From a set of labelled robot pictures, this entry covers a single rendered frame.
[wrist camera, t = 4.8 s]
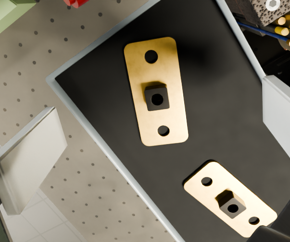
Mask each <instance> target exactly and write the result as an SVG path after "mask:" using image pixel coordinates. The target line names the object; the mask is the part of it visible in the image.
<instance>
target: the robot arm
mask: <svg viewBox="0 0 290 242"><path fill-rule="evenodd" d="M262 91H263V122H264V124H265V125H266V126H267V128H268V129H269V130H270V132H271V133H272V134H273V136H274V137H275V138H276V139H277V141H278V142H279V143H280V145H281V146H282V148H283V149H284V150H285V152H286V153H287V154H288V156H289V157H290V87H289V86H287V85H286V84H285V83H283V82H282V81H281V80H279V79H278V78H277V77H275V76H274V75H269V76H264V78H262ZM66 147H67V142H66V139H65V136H64V133H63V129H62V125H61V122H60V119H59V116H58V112H57V109H56V108H55V107H54V106H53V107H46V108H45V109H44V110H43V111H42V112H41V113H40V114H38V115H37V116H36V117H35V118H34V119H33V120H32V121H31V122H30V123H28V124H27V125H26V126H25V127H24V128H23V129H22V130H21V131H19V132H18V133H17V134H16V135H15V136H14V137H13V138H12V139H10V140H9V141H8V142H7V143H6V144H5V145H4V146H3V147H2V148H0V205H1V204H2V205H3V207H4V210H5V212H6V214H7V215H8V216H14V215H20V214H21V212H22V211H23V209H24V208H25V206H26V205H27V203H28V202H29V201H30V199H31V198H32V196H33V195H34V193H35V192H36V190H37V189H38V187H39V186H40V185H41V183H42V182H43V180H44V179H45V178H46V176H47V175H48V173H49V171H50V170H51V169H52V167H53V166H54V164H55V163H56V161H57V160H58V158H59V157H60V155H61V154H62V153H63V151H64V150H65V148H66ZM0 242H13V241H12V238H11V236H10V233H9V231H8V228H7V226H6V223H5V221H4V218H3V216H2V213H1V211H0ZM246 242H290V200H289V201H288V203H287V204H286V206H285V207H284V208H283V210H282V211H281V213H280V214H279V216H278V217H277V218H276V220H275V221H274V222H273V224H272V225H271V227H267V226H265V225H260V226H259V227H258V228H257V229H256V230H255V231H254V232H253V234H252V235H251V236H250V237H249V239H248V240H247V241H246Z"/></svg>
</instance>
